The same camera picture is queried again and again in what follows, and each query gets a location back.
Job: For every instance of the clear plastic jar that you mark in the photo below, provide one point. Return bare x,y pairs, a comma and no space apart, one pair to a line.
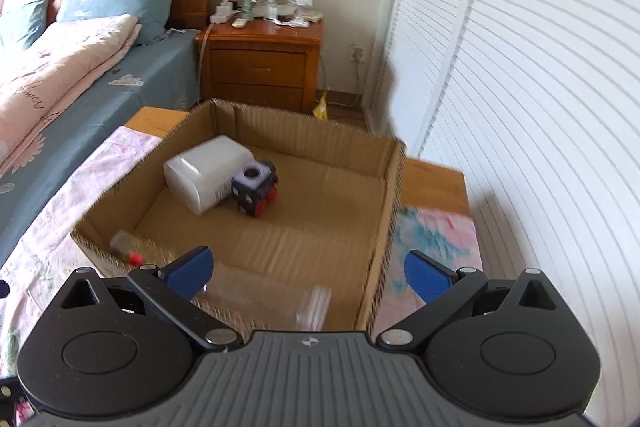
266,301

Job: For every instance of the white remote control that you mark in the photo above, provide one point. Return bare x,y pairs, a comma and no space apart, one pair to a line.
239,23

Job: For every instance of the white louvred closet doors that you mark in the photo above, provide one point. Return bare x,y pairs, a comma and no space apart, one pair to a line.
536,102

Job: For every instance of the bottle of yellow capsules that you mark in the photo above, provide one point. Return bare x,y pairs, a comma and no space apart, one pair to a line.
137,250

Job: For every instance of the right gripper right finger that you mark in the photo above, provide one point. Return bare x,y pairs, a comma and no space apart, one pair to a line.
447,295

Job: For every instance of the blue pillow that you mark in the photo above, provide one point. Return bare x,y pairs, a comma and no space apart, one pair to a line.
22,24
151,14

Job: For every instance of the pink floral quilt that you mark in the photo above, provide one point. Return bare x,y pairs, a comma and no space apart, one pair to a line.
41,82

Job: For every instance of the wall power outlet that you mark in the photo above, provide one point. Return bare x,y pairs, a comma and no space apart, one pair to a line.
357,53

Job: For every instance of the brown cardboard box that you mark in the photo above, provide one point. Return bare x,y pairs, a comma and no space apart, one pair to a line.
326,222

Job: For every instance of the wooden nightstand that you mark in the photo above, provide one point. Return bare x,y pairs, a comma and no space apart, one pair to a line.
261,64

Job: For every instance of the clear spray bottle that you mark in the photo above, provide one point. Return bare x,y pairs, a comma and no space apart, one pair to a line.
271,10

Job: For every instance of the white phone stand gadget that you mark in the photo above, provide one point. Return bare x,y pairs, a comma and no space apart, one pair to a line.
300,11

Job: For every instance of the white power strip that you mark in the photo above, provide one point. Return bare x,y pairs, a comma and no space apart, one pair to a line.
224,12

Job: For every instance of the yellow bag on floor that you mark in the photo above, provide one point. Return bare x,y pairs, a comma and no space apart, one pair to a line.
321,110

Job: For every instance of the blue bed sheet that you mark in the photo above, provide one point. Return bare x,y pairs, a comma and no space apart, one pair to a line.
162,74

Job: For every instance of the white translucent plastic case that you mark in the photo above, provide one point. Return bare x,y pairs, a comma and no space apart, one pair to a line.
201,177

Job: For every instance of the pink floral tablecloth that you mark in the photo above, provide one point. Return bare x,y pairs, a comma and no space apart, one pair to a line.
433,219

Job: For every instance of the dark blue toy block car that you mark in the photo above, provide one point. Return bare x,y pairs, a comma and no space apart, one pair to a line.
254,187

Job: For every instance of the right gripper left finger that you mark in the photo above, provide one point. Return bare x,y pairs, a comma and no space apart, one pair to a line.
170,289

